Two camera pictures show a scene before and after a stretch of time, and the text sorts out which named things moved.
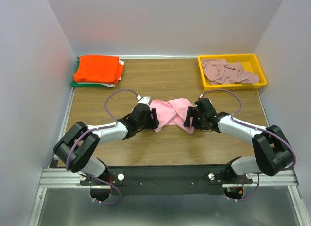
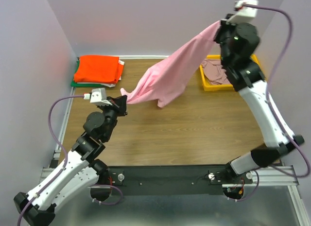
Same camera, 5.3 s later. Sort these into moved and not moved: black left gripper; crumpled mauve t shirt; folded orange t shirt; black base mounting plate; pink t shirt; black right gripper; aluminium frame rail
Moved: black right gripper; pink t shirt; black left gripper
Not moved: black base mounting plate; folded orange t shirt; crumpled mauve t shirt; aluminium frame rail
